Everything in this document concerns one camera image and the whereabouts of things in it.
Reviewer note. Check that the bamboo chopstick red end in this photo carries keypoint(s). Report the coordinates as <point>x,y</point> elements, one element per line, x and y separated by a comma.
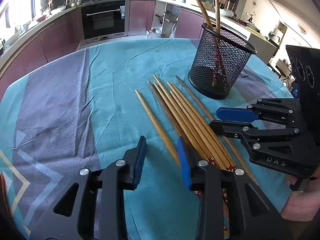
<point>184,122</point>

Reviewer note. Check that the dark bamboo chopstick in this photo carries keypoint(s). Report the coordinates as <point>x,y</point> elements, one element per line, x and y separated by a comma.
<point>167,111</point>

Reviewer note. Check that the bamboo chopstick centre right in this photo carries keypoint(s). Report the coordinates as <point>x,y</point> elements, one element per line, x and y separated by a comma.
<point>216,158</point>

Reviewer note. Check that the white cabinet right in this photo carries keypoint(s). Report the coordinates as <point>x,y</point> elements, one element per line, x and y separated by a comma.
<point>265,49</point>

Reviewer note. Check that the bamboo chopstick in cup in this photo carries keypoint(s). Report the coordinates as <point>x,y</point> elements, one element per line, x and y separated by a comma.
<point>217,12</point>
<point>206,17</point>

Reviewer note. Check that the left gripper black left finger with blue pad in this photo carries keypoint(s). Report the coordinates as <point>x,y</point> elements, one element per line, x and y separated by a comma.
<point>71,215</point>

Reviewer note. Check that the lone bamboo chopstick left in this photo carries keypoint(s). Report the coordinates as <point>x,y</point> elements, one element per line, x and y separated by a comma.
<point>161,132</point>

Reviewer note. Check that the person's right hand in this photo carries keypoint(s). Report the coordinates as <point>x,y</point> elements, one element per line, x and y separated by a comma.
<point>299,184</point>

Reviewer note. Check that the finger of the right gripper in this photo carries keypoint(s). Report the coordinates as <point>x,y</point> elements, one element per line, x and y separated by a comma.
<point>247,132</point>
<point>282,111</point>

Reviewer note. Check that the bamboo chopstick patterned end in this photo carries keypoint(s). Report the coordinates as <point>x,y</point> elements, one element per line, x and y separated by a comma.
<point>200,123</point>

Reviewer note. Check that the pink sleeve forearm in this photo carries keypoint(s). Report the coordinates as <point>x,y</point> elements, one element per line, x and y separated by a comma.
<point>301,207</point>

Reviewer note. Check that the thin brown chopstick right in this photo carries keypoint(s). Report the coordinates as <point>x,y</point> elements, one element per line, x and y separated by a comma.
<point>227,140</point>

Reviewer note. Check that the purple kitchen cabinets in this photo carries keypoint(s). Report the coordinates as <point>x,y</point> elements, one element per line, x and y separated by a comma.
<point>50,37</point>

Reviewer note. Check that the teal purple tablecloth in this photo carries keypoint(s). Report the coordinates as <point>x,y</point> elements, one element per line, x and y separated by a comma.
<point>81,111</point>

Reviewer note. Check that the bamboo chopstick in cup left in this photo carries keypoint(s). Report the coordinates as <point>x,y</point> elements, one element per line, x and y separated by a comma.
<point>206,17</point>

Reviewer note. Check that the bamboo chopstick short tip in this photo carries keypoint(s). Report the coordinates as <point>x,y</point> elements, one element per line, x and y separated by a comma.
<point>210,145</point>

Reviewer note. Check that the black built-in oven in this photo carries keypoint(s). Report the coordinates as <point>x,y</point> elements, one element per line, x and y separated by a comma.
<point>105,19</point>

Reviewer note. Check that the black mesh utensil cup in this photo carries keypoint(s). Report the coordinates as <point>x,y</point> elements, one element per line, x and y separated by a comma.
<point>218,62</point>

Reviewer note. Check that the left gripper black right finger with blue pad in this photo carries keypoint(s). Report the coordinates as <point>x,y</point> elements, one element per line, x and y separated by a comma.
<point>251,215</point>

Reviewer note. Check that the bamboo chopstick in cup right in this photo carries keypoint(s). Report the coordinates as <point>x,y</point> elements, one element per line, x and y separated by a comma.
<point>217,12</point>

